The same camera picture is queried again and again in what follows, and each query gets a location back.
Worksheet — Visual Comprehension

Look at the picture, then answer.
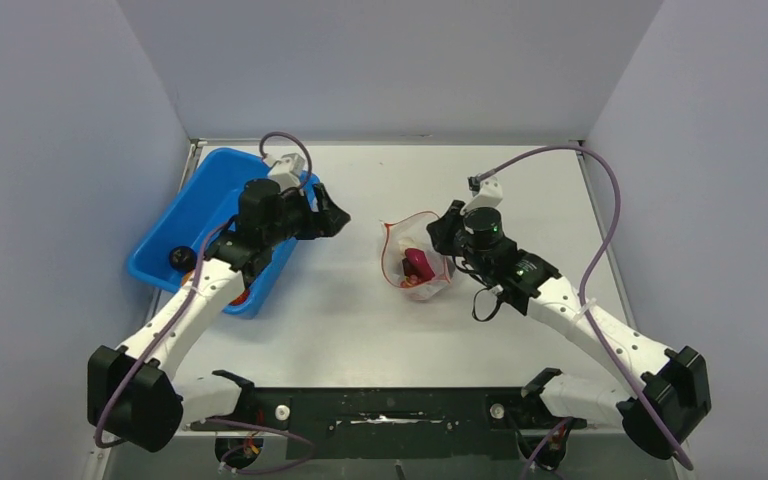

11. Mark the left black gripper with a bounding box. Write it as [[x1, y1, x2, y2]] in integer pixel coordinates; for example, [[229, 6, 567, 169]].
[[263, 183, 347, 247]]

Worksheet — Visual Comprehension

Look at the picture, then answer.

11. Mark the clear zip top bag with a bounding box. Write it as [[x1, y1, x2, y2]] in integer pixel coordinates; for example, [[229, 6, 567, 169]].
[[380, 211, 456, 302]]

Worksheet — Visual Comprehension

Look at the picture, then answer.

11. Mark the purple grape bunch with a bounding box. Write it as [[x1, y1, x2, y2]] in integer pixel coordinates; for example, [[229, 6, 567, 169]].
[[399, 275, 427, 289]]

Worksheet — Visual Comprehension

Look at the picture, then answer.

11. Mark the purple sweet potato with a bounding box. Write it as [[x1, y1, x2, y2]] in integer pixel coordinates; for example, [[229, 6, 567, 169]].
[[404, 250, 435, 281]]

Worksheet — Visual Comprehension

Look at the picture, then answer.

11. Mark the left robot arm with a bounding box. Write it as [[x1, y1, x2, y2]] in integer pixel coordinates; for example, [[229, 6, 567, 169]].
[[87, 179, 351, 452]]

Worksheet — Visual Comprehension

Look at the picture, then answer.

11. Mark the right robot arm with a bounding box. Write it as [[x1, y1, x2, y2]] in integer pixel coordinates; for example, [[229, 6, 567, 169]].
[[427, 201, 711, 463]]

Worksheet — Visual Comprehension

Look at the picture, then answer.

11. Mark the orange tomato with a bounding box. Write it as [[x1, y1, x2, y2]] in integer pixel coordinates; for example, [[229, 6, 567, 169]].
[[229, 290, 249, 306]]

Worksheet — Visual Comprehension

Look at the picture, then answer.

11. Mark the blue plastic bin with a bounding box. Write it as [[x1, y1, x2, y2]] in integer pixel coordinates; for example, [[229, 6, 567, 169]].
[[128, 148, 319, 318]]

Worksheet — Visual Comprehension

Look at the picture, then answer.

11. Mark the dark plum front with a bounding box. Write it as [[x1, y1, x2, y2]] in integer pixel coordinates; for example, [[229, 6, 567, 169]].
[[167, 246, 198, 274]]

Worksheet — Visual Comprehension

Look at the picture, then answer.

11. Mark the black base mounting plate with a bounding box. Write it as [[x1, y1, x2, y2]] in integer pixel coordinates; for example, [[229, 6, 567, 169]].
[[200, 387, 560, 460]]

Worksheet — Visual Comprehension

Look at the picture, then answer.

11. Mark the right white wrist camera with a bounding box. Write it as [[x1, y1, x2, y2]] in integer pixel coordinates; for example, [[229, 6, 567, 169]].
[[462, 176, 503, 215]]

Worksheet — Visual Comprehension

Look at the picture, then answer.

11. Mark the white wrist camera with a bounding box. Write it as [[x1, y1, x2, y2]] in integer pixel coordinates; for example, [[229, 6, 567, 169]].
[[462, 176, 503, 215], [263, 153, 309, 192]]

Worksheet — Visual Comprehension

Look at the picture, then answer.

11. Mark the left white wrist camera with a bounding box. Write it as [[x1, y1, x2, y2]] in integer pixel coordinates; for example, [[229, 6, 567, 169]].
[[263, 153, 309, 192]]

